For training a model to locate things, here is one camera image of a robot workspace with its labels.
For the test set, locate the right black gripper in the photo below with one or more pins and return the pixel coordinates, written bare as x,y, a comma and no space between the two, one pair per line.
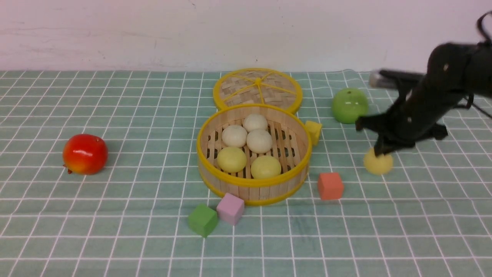
411,118

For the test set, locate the yellow bun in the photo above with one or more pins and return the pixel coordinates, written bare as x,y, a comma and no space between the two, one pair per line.
265,167
378,165
231,160

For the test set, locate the white bun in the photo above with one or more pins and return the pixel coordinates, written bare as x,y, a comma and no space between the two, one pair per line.
259,141
255,121
234,136

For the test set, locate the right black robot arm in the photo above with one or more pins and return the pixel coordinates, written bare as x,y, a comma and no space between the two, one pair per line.
455,73

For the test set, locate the bamboo steamer tray yellow rim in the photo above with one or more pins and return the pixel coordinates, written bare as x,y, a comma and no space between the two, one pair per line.
292,147

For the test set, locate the woven bamboo steamer lid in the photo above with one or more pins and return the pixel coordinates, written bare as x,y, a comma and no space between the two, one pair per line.
258,86

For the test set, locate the green apple toy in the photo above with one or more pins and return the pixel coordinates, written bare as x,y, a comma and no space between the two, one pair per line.
349,104

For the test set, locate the orange cube block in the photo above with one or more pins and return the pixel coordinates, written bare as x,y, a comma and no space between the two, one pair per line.
330,186

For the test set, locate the yellow cube block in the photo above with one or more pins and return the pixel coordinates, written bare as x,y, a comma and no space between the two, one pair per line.
314,129

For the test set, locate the green checkered tablecloth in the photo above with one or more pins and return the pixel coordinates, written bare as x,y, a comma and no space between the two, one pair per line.
429,217

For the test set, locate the pink cube block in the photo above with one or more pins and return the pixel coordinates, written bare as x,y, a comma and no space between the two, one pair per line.
230,209

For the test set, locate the green cube block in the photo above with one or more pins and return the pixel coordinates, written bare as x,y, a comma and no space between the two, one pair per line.
203,220

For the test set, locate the red pomegranate toy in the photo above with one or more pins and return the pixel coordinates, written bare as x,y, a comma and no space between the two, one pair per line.
85,154

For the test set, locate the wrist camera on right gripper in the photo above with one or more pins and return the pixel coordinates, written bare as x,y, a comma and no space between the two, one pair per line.
384,78

